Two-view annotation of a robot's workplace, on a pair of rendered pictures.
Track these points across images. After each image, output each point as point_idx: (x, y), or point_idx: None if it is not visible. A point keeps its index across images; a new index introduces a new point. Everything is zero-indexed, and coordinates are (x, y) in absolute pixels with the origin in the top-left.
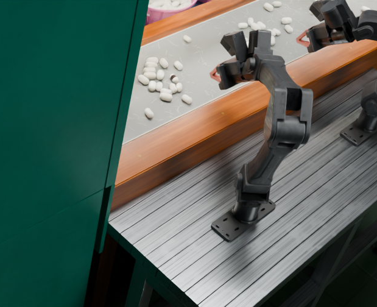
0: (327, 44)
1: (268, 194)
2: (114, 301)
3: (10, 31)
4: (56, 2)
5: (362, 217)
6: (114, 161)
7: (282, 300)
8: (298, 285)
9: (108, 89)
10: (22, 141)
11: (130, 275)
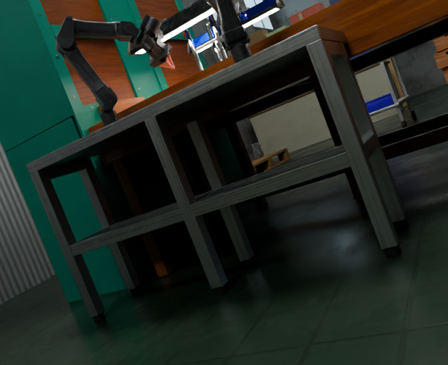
0: (218, 14)
1: (103, 103)
2: (198, 263)
3: None
4: None
5: (152, 116)
6: (65, 98)
7: (257, 275)
8: (283, 269)
9: (38, 53)
10: (15, 79)
11: (223, 255)
